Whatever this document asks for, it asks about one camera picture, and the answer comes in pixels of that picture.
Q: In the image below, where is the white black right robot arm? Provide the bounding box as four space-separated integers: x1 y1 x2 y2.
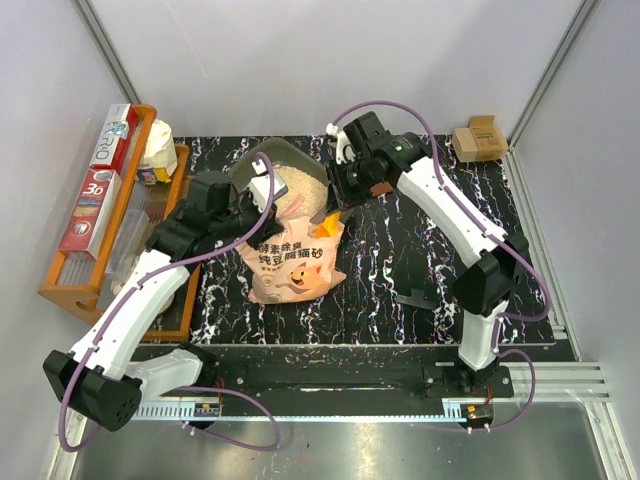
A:
326 112 528 396

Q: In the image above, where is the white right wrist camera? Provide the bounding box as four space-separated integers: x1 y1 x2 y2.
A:
325 123 354 164

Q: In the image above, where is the aluminium rail frame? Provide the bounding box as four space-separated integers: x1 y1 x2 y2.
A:
59 149 640 480

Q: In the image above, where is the orange wooden tray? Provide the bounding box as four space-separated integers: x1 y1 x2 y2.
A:
143 175 201 343

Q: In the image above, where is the red white toothpaste box upper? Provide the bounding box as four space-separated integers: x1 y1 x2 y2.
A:
89 104 139 174

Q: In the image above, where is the black bag clip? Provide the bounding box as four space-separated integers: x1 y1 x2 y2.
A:
396 288 437 311

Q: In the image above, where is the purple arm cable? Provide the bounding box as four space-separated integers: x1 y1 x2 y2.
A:
57 152 282 453
332 101 555 434

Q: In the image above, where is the red white toothpaste box lower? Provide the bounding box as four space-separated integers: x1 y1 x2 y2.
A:
58 168 121 259

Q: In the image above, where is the yellow plastic litter scoop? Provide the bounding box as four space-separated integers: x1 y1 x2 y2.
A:
314 212 342 238

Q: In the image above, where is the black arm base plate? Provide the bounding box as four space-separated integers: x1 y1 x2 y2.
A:
202 345 514 400

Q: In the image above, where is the white paper flour bag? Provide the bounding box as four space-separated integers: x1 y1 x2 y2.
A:
136 119 178 185

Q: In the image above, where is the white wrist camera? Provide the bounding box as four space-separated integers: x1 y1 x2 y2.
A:
325 123 354 164
248 159 288 212

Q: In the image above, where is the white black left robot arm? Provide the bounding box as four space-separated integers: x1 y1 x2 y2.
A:
43 171 282 432

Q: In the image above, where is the grey plastic litter box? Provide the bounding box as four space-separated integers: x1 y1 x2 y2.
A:
229 137 328 224

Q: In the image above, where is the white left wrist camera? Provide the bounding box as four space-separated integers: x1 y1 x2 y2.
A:
248 159 288 212

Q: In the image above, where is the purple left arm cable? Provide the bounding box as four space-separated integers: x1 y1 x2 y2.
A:
57 152 282 453

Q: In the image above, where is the clear plastic container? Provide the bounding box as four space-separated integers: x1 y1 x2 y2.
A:
105 209 149 282

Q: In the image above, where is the orange wooden rack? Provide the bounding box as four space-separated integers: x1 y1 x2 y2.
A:
39 104 189 324

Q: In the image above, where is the white round cup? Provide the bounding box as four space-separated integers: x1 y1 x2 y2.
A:
158 293 175 315

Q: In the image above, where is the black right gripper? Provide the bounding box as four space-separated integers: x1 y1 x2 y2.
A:
325 155 377 216

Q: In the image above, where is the red white toothpaste box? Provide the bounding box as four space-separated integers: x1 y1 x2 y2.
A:
89 104 139 174
58 168 121 259

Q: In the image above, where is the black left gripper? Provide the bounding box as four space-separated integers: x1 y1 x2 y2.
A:
211 188 285 250

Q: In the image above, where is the brown cardboard box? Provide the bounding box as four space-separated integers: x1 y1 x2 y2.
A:
452 115 508 163

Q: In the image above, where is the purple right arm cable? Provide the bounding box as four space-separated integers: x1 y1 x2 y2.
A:
332 101 555 434

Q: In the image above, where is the pink cat litter bag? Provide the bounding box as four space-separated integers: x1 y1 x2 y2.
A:
236 194 346 305

